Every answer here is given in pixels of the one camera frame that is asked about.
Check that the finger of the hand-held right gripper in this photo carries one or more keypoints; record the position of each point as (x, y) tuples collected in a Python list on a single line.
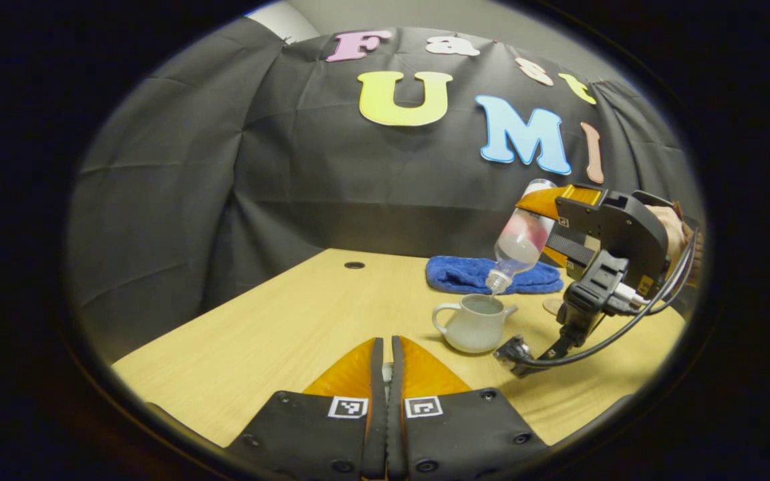
[(572, 250), (552, 197)]

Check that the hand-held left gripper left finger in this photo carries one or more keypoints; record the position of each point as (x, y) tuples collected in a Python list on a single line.
[(318, 441)]

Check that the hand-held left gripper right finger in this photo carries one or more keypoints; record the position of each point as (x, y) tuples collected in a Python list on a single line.
[(458, 441)]

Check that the clear plastic water bottle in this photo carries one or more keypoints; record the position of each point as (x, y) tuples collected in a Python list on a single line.
[(522, 244)]

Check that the round brown coaster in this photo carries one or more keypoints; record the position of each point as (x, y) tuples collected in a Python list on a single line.
[(552, 306)]

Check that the white teacup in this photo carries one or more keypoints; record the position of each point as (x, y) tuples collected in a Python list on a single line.
[(475, 331)]

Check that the blue towel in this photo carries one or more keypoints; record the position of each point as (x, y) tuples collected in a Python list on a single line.
[(458, 274)]

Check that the black table grommet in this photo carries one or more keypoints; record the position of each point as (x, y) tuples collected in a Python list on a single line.
[(354, 265)]

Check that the black backdrop cloth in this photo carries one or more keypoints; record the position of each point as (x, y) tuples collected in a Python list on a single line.
[(291, 174)]

